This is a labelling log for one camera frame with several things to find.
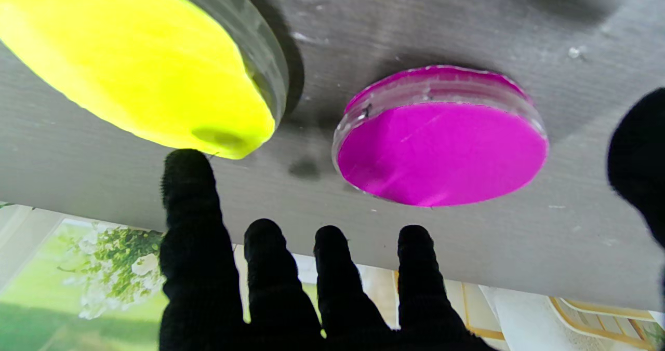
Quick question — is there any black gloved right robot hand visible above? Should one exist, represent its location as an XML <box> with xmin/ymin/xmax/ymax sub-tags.
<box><xmin>158</xmin><ymin>87</ymin><xmax>665</xmax><ymax>351</ymax></box>

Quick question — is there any magenta culture dish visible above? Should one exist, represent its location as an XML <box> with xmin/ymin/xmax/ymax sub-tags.
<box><xmin>331</xmin><ymin>65</ymin><xmax>549</xmax><ymax>207</ymax></box>

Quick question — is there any yellow culture dish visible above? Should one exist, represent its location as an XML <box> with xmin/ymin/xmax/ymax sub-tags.
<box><xmin>0</xmin><ymin>0</ymin><xmax>289</xmax><ymax>160</ymax></box>

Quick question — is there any printed sunroom backdrop banner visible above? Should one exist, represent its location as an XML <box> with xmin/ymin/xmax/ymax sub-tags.
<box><xmin>0</xmin><ymin>201</ymin><xmax>665</xmax><ymax>351</ymax></box>

